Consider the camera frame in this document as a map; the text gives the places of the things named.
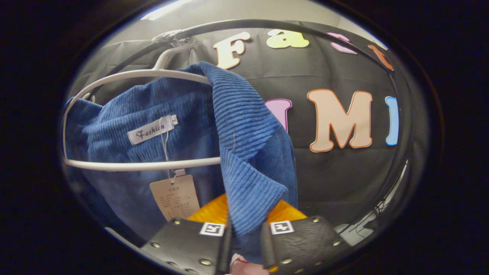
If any black backdrop cloth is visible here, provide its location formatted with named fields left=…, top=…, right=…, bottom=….
left=67, top=21, right=432, bottom=245

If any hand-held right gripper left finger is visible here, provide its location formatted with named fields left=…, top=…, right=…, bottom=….
left=139, top=194, right=234, bottom=275

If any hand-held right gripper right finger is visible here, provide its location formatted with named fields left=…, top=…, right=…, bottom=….
left=260, top=200, right=349, bottom=273

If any pink laundry hamper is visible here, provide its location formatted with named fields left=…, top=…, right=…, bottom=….
left=229, top=254, right=270, bottom=275

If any black clothes rail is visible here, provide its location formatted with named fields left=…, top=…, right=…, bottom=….
left=88, top=18, right=407, bottom=228

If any blue corduroy shirt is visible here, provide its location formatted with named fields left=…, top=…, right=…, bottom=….
left=63, top=61, right=298, bottom=264

